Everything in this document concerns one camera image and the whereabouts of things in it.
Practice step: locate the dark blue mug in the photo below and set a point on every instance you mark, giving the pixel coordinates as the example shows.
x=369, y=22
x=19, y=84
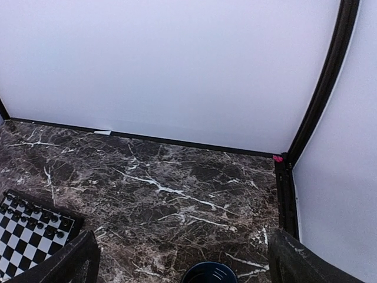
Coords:
x=209, y=272

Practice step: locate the black frame post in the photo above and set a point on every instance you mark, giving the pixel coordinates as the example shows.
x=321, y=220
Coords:
x=286, y=162
x=3, y=112

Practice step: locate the left black frame post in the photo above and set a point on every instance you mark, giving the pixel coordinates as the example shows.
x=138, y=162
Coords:
x=3, y=112

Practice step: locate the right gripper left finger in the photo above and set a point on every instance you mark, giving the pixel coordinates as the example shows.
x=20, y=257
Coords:
x=49, y=261

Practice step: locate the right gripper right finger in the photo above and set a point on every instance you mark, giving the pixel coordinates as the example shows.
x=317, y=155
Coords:
x=290, y=261

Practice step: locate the right black frame post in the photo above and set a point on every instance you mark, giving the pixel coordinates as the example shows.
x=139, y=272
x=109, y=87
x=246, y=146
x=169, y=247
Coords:
x=286, y=162

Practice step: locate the black grey chessboard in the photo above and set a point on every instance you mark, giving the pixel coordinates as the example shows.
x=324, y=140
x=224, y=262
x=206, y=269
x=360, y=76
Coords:
x=32, y=232

